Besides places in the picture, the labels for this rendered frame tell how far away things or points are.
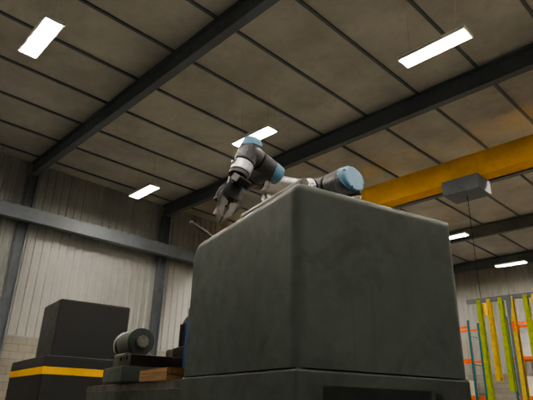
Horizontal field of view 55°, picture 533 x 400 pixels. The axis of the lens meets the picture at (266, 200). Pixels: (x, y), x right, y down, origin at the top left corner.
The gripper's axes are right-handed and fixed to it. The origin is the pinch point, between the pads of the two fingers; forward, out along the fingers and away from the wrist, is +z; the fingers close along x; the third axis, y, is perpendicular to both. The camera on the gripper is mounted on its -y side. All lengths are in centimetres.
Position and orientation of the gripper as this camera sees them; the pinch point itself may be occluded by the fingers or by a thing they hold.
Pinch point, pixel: (221, 219)
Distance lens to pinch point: 166.7
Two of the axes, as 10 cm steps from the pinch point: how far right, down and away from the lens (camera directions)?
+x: -8.1, -5.0, -3.0
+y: -5.0, 3.1, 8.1
